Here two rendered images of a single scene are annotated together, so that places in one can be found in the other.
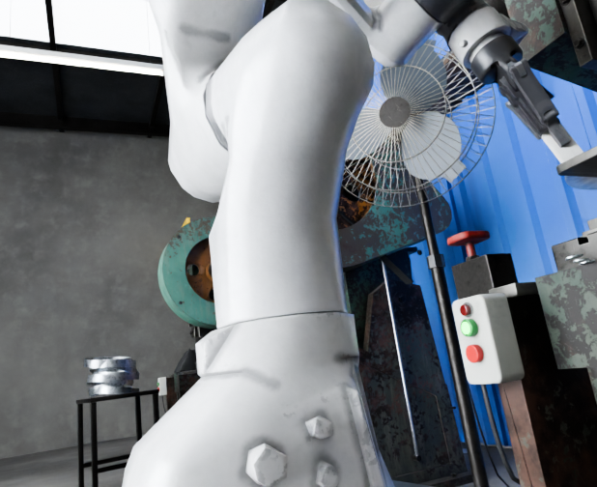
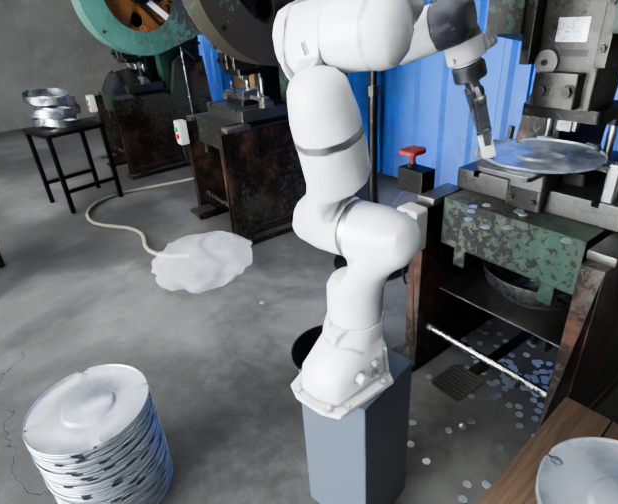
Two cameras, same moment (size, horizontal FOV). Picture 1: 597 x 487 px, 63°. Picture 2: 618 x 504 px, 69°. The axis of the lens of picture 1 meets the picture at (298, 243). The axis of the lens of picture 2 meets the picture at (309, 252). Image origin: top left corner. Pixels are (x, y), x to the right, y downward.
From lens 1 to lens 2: 0.71 m
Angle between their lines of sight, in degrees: 44
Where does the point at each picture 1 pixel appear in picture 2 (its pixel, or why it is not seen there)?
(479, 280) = (413, 184)
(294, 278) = (370, 316)
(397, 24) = (414, 50)
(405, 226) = not seen: hidden behind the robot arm
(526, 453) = (415, 276)
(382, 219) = not seen: hidden behind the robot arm
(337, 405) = (380, 353)
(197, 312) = (123, 42)
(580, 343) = (455, 236)
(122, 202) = not seen: outside the picture
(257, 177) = (363, 286)
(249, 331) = (353, 335)
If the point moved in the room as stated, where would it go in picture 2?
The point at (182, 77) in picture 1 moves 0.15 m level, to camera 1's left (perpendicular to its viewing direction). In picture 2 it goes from (321, 220) to (235, 233)
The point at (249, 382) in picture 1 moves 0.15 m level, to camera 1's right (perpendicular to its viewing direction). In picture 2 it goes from (354, 353) to (425, 338)
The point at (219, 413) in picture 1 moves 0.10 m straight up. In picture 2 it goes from (347, 366) to (346, 325)
